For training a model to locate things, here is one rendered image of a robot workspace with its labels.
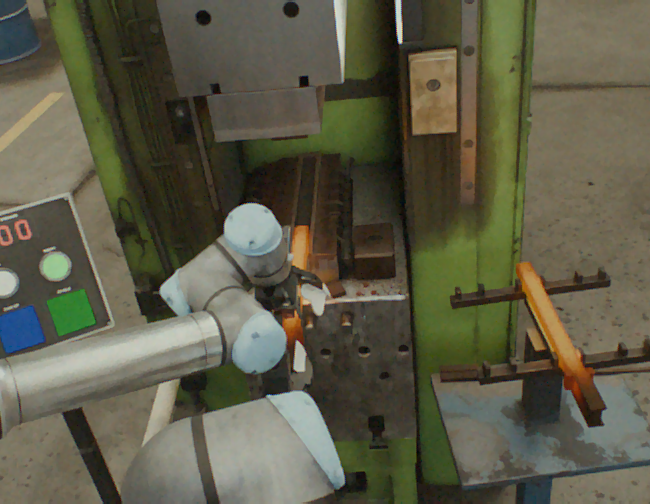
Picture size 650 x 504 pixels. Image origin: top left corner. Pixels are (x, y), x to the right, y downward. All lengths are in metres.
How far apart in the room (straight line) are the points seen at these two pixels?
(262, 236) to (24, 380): 0.37
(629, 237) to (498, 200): 1.69
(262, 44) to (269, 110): 0.12
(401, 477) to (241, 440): 1.22
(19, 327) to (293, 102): 0.68
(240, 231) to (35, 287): 0.62
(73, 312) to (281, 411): 0.80
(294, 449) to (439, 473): 1.53
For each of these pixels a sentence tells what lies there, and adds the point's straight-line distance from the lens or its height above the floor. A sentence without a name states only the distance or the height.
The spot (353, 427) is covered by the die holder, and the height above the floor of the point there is 0.52.
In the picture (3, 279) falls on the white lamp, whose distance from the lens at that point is 1.58.
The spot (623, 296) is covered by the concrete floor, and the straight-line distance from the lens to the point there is 3.05.
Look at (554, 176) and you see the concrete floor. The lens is 3.71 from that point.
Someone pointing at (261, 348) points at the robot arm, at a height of 1.28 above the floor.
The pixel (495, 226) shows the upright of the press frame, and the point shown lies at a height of 0.93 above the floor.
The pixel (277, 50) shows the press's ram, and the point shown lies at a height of 1.44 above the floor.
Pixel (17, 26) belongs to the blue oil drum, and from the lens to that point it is 6.08.
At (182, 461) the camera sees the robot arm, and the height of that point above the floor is 1.30.
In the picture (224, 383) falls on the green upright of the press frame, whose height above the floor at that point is 0.48.
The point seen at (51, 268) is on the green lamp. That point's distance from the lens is 1.57.
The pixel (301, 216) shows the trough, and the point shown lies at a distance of 1.72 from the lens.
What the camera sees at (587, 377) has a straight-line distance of 1.37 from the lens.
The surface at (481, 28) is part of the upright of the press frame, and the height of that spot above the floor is 1.38.
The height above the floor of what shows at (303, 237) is 1.01.
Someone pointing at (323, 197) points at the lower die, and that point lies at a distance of 1.77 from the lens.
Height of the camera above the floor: 1.94
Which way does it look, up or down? 37 degrees down
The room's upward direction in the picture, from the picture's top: 8 degrees counter-clockwise
